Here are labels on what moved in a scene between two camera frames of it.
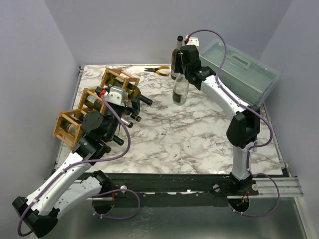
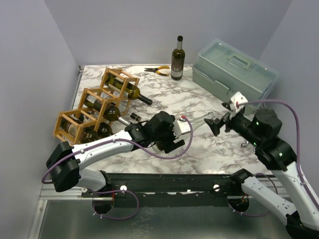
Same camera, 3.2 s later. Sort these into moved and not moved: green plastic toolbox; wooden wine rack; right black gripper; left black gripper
Moved: right black gripper; left black gripper
Not moved: green plastic toolbox; wooden wine rack
